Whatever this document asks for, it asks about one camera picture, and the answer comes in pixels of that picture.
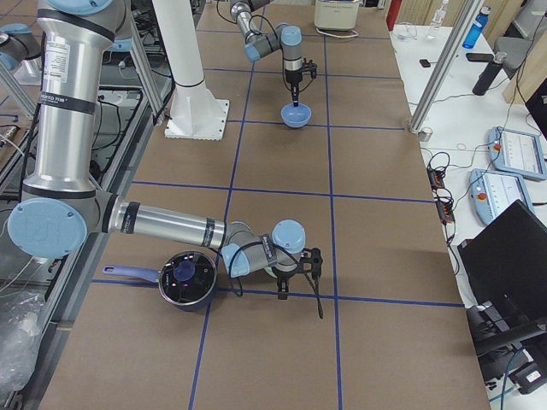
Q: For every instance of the aluminium frame post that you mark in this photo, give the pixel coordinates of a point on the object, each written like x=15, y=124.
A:
x=448, y=54

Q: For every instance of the black monitor stand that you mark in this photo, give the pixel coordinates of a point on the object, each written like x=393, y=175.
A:
x=491, y=329

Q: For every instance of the teach pendant tablet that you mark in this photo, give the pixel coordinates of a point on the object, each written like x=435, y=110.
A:
x=517, y=152
x=493, y=192

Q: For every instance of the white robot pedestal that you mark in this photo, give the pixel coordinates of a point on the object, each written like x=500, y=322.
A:
x=194, y=113

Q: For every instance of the white toaster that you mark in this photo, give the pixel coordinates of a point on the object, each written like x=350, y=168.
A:
x=336, y=15

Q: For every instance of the small metal cylinder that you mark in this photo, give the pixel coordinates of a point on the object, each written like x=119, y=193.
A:
x=425, y=134

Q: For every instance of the near teach pendant tablet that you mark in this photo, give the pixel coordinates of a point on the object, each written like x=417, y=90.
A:
x=493, y=192

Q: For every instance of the orange black cable adapter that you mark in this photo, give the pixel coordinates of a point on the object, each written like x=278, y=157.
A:
x=436, y=179

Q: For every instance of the blue saucepan with glass lid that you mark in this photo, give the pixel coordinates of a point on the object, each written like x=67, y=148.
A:
x=187, y=280

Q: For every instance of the black water bottle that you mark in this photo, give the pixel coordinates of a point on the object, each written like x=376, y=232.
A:
x=492, y=69

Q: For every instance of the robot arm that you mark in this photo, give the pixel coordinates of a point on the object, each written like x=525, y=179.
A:
x=257, y=44
x=60, y=206

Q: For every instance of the black smartphone on table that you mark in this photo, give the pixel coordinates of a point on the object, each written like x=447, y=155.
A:
x=479, y=57

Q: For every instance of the black laptop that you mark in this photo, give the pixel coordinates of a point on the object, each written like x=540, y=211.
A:
x=508, y=258

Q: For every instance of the blue water bottle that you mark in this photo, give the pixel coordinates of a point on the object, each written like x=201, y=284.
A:
x=477, y=28

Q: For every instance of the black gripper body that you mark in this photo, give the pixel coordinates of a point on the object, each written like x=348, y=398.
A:
x=293, y=77
x=283, y=278

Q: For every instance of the clear plastic bottle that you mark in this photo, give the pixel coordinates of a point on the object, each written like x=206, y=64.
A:
x=437, y=20

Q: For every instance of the blue bowl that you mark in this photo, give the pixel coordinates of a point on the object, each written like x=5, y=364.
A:
x=296, y=116

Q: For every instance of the far teach pendant tablet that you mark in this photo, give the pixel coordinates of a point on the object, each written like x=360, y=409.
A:
x=517, y=152

